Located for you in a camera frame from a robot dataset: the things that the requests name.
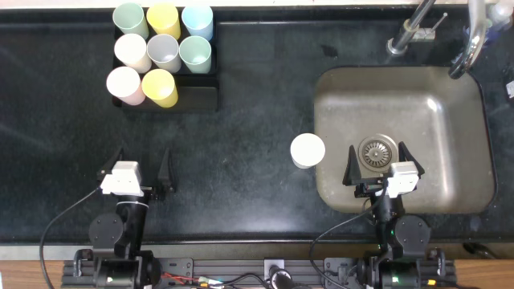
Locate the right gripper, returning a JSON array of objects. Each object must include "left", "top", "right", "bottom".
[{"left": 342, "top": 140, "right": 426, "bottom": 198}]

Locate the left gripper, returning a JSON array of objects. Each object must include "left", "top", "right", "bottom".
[{"left": 96, "top": 146, "right": 177, "bottom": 201}]

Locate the yellow cup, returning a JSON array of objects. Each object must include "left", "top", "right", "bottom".
[
  {"left": 145, "top": 2, "right": 182, "bottom": 40},
  {"left": 141, "top": 68, "right": 179, "bottom": 109}
]

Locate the pink cup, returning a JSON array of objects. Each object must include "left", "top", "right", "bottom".
[{"left": 105, "top": 66, "right": 147, "bottom": 107}]

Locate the steel sink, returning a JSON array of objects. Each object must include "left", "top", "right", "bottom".
[{"left": 312, "top": 65, "right": 498, "bottom": 215}]

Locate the white cup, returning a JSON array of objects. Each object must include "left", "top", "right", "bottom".
[
  {"left": 289, "top": 132, "right": 327, "bottom": 169},
  {"left": 113, "top": 32, "right": 153, "bottom": 75}
]

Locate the black tray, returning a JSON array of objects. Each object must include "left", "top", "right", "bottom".
[
  {"left": 112, "top": 75, "right": 220, "bottom": 112},
  {"left": 112, "top": 6, "right": 220, "bottom": 77}
]

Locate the grey cup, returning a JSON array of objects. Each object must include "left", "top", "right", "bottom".
[{"left": 146, "top": 33, "right": 182, "bottom": 74}]

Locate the green cup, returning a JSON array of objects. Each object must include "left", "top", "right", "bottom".
[
  {"left": 112, "top": 2, "right": 150, "bottom": 40},
  {"left": 178, "top": 35, "right": 213, "bottom": 75}
]

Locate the steel tap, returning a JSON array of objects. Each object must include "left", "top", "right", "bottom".
[{"left": 386, "top": 0, "right": 489, "bottom": 80}]

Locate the blue cup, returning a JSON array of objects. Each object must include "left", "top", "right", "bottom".
[{"left": 181, "top": 4, "right": 214, "bottom": 42}]

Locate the blue soap bottle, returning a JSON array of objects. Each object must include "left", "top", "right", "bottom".
[{"left": 485, "top": 0, "right": 514, "bottom": 43}]

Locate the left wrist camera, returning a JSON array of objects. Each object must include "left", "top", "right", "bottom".
[{"left": 99, "top": 160, "right": 145, "bottom": 197}]

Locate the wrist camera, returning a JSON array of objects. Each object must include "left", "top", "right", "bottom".
[
  {"left": 99, "top": 160, "right": 145, "bottom": 197},
  {"left": 387, "top": 161, "right": 421, "bottom": 198}
]

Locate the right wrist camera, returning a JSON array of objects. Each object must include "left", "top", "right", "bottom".
[{"left": 387, "top": 161, "right": 421, "bottom": 198}]

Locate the black cable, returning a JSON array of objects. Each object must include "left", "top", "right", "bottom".
[
  {"left": 39, "top": 186, "right": 101, "bottom": 289},
  {"left": 308, "top": 180, "right": 390, "bottom": 289}
]

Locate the mounting rail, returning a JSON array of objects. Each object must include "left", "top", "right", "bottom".
[{"left": 62, "top": 248, "right": 459, "bottom": 289}]

